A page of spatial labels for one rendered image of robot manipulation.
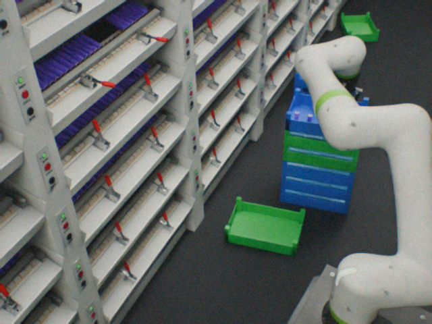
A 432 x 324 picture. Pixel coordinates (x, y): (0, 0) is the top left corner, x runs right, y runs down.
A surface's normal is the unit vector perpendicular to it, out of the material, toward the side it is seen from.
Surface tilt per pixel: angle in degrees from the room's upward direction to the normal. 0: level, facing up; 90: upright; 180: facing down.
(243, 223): 0
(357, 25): 0
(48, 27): 20
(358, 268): 8
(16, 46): 90
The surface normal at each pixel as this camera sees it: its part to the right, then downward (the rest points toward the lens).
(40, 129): 0.90, 0.26
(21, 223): 0.28, -0.63
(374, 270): 0.00, -0.70
